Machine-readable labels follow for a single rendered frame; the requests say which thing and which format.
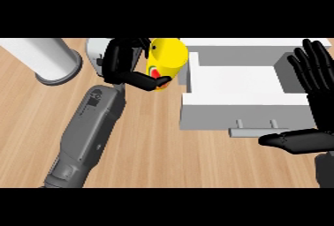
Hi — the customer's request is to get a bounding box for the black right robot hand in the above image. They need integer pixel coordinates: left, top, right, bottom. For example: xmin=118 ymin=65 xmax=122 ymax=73
xmin=257 ymin=38 xmax=334 ymax=155

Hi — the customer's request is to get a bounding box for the yellow cup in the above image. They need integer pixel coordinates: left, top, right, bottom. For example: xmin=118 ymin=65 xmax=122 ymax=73
xmin=144 ymin=38 xmax=190 ymax=92

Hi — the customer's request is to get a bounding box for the white grey appliance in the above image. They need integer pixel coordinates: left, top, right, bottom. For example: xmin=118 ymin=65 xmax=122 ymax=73
xmin=84 ymin=38 xmax=144 ymax=78

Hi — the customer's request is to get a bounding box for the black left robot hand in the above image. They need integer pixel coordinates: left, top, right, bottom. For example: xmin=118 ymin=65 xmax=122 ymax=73
xmin=101 ymin=38 xmax=172 ymax=92

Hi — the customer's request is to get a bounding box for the white cabinet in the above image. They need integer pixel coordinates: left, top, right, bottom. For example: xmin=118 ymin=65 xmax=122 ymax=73
xmin=178 ymin=38 xmax=334 ymax=95

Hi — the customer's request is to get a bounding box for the white open drawer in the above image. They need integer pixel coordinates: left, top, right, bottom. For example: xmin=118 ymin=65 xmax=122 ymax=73
xmin=184 ymin=51 xmax=308 ymax=98

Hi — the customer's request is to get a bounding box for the grey drawer handle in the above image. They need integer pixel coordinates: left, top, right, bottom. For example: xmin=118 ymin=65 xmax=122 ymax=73
xmin=227 ymin=119 xmax=289 ymax=139

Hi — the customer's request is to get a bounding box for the white drawer front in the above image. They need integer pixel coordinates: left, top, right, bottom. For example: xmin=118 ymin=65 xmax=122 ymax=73
xmin=178 ymin=93 xmax=317 ymax=131

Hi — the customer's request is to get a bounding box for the white paper towel roll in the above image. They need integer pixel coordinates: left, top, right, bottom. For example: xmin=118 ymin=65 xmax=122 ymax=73
xmin=0 ymin=38 xmax=84 ymax=87

